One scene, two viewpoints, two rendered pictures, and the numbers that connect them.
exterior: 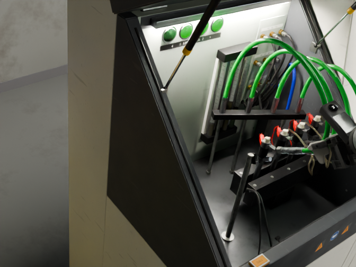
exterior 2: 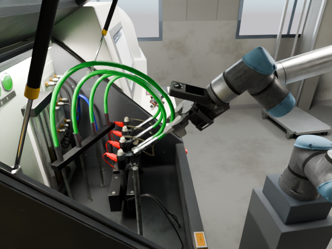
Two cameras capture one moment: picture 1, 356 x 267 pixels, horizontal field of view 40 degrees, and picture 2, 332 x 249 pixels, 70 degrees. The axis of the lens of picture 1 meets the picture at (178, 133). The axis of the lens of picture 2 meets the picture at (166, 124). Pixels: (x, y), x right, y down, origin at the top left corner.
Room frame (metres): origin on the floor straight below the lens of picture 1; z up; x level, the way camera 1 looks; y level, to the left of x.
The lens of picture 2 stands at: (0.65, 0.14, 1.58)
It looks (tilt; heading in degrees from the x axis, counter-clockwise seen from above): 29 degrees down; 309
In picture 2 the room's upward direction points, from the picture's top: straight up
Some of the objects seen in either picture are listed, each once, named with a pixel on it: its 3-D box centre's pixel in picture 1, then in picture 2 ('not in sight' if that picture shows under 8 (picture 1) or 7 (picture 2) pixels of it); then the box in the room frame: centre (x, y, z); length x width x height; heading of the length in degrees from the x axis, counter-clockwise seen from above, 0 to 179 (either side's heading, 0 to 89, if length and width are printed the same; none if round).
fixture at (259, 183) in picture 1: (275, 179); (128, 178); (1.26, -0.35, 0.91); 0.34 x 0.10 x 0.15; 133
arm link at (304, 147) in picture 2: not in sight; (311, 154); (0.69, -0.76, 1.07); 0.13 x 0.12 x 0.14; 130
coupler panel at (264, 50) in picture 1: (266, 60); (59, 103); (1.54, -0.26, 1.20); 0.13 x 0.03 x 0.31; 133
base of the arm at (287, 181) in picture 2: not in sight; (301, 177); (0.70, -0.76, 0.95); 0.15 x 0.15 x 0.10
